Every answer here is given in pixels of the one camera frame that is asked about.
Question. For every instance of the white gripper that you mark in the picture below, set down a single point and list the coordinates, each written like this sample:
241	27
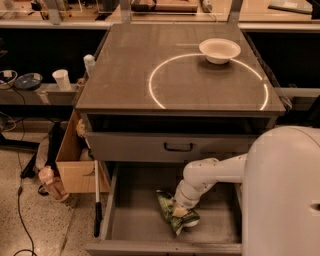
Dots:
180	202

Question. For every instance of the green jalapeno chip bag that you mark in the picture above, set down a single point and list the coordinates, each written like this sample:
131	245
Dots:
167	203

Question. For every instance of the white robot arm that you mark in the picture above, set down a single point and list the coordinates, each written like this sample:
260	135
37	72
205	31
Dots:
280	178

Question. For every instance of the open grey middle drawer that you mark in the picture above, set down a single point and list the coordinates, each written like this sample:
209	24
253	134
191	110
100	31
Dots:
134	225

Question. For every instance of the grey top drawer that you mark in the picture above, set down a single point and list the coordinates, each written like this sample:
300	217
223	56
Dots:
166	147

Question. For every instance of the grey drawer cabinet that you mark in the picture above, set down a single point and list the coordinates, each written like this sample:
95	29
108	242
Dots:
152	78

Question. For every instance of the cardboard box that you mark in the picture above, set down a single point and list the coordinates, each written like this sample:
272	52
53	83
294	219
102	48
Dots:
74	161

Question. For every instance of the white paper bowl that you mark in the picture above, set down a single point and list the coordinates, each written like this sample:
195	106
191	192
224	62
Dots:
219	51

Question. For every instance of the white bottle beside cabinet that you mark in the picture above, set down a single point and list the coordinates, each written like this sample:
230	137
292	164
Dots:
89	62

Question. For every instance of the white paper cup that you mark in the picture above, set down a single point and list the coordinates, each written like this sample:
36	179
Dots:
62	79

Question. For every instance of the dark blue plate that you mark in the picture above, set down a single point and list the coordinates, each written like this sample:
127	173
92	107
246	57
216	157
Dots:
29	81

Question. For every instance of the white bowl on shelf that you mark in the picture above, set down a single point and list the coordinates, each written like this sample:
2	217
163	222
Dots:
7	78

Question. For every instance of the white stick black handle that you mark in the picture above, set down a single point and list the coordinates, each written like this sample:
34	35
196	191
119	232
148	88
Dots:
98	207

